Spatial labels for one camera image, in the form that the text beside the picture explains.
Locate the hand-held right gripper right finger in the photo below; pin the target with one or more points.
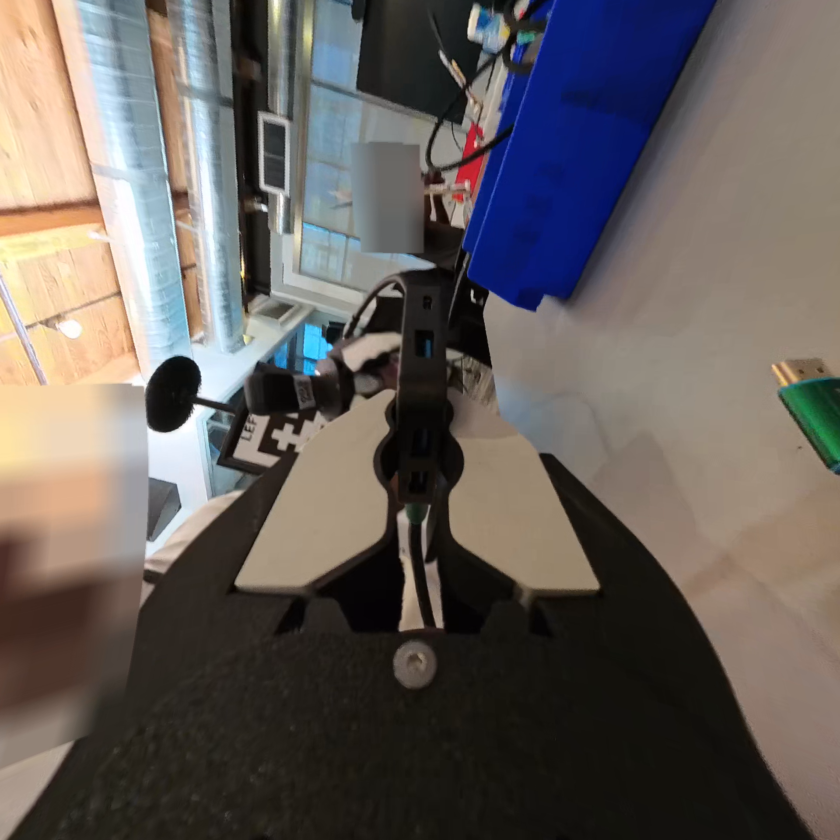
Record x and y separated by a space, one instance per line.
518 525

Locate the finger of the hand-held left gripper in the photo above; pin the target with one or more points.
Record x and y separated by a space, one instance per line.
371 348

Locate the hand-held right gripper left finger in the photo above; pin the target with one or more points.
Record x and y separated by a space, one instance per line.
321 518

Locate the grey desk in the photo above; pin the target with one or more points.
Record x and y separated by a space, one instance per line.
656 394

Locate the red bag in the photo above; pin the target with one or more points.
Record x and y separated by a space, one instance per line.
474 148

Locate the large blue plastic bin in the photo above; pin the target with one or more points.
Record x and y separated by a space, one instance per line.
577 164

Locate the black monitor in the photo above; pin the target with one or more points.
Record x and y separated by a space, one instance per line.
407 65

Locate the silver air duct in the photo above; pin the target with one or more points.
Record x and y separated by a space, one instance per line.
131 197
216 229

